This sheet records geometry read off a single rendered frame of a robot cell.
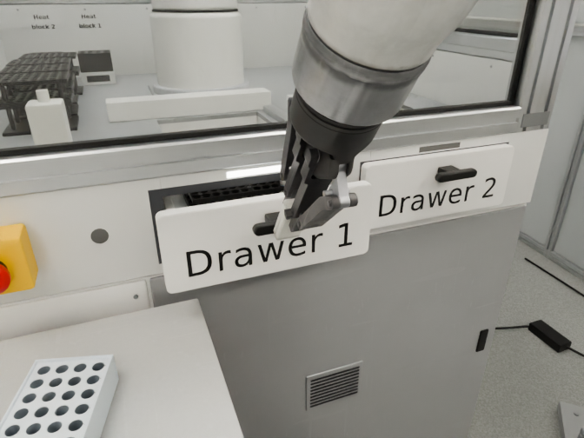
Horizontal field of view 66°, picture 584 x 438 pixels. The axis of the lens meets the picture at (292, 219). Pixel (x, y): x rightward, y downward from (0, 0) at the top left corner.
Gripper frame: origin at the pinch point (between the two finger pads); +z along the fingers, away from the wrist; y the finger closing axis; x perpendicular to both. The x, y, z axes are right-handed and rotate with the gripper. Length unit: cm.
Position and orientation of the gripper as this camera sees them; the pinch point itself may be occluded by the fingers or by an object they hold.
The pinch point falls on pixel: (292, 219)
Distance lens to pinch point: 52.1
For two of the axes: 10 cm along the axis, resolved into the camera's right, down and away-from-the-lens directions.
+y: -2.9, -8.5, 4.3
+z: -2.0, 5.0, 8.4
